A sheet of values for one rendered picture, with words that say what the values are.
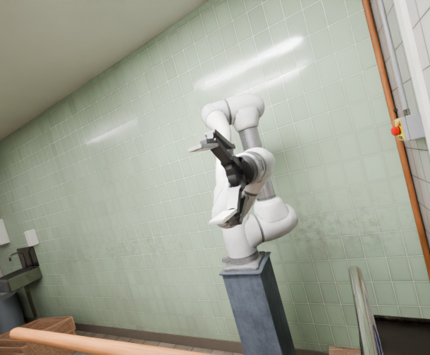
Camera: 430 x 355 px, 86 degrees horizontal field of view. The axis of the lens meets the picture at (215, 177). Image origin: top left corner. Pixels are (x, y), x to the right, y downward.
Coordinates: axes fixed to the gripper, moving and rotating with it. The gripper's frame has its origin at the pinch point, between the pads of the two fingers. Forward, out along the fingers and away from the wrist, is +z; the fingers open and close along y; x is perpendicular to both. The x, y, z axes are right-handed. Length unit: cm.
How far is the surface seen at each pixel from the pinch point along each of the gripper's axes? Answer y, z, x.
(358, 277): 31.7, -23.2, -19.4
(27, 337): 30, 8, 66
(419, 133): 6, -82, -53
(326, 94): -26, -117, -26
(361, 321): 31.8, -8.9, -18.2
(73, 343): 29, 7, 44
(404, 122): 0, -82, -49
